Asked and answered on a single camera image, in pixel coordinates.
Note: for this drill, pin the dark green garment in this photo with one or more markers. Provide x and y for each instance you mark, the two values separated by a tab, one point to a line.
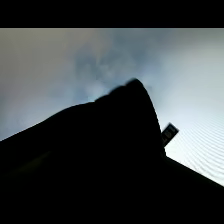
110	146

